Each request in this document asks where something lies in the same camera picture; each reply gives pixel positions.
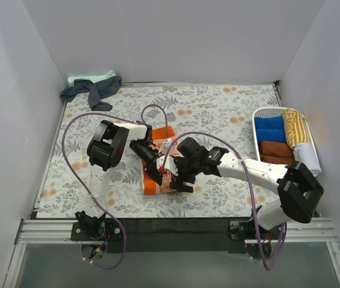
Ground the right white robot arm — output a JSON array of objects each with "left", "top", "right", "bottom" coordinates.
[{"left": 158, "top": 137, "right": 324, "bottom": 239}]

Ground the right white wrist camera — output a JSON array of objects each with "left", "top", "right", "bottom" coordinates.
[{"left": 157, "top": 155, "right": 177, "bottom": 176}]

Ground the floral table mat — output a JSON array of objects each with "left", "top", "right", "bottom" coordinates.
[{"left": 37, "top": 85, "right": 278, "bottom": 218}]

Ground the orange peach printed towel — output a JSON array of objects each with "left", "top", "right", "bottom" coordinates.
[{"left": 142, "top": 125, "right": 177, "bottom": 196}]

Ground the mint green towel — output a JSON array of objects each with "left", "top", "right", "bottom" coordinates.
[{"left": 67, "top": 70, "right": 116, "bottom": 86}]

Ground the brown rolled towel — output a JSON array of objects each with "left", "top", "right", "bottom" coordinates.
[
  {"left": 260, "top": 155, "right": 294, "bottom": 165},
  {"left": 259, "top": 141, "right": 294, "bottom": 158}
]

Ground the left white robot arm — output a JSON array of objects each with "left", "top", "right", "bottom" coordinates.
[{"left": 76, "top": 121, "right": 163, "bottom": 240}]

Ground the yellow patterned rolled towel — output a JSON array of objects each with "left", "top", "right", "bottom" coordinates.
[{"left": 282, "top": 108, "right": 311, "bottom": 149}]

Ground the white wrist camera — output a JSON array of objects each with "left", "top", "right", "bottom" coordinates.
[
  {"left": 160, "top": 142, "right": 174, "bottom": 154},
  {"left": 157, "top": 155, "right": 177, "bottom": 176}
]

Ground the white plastic basket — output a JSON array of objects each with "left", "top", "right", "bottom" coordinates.
[{"left": 252, "top": 107, "right": 322, "bottom": 176}]

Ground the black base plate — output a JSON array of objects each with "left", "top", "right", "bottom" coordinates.
[{"left": 70, "top": 216, "right": 281, "bottom": 253}]

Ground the aluminium frame rail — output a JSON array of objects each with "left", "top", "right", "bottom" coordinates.
[{"left": 16, "top": 218, "right": 338, "bottom": 244}]

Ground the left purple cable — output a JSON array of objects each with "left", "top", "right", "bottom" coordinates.
[{"left": 61, "top": 104, "right": 176, "bottom": 270}]

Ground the dark grey towel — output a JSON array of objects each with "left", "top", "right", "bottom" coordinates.
[{"left": 60, "top": 76, "right": 122, "bottom": 112}]

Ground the light blue rolled towel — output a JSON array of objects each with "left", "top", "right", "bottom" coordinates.
[{"left": 293, "top": 143, "right": 322, "bottom": 176}]

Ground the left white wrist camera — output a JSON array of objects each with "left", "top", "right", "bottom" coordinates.
[{"left": 160, "top": 142, "right": 174, "bottom": 154}]

